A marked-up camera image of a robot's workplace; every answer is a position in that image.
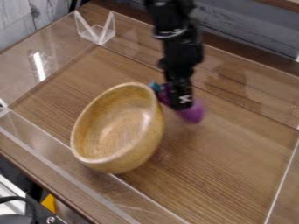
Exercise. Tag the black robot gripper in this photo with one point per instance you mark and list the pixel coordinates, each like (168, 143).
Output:
(181, 55)

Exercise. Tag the purple toy eggplant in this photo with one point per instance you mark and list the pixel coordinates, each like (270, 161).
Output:
(192, 112)

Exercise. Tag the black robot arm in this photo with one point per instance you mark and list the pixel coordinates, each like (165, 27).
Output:
(169, 13)

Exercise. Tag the brown wooden bowl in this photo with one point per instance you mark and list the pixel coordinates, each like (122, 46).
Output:
(118, 129)

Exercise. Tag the yellow black equipment base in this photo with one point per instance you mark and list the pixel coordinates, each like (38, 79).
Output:
(40, 210)

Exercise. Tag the clear acrylic corner bracket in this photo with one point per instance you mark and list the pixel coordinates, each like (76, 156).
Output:
(98, 34)

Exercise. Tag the clear acrylic tray wall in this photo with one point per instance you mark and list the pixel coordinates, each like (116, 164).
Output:
(129, 198)

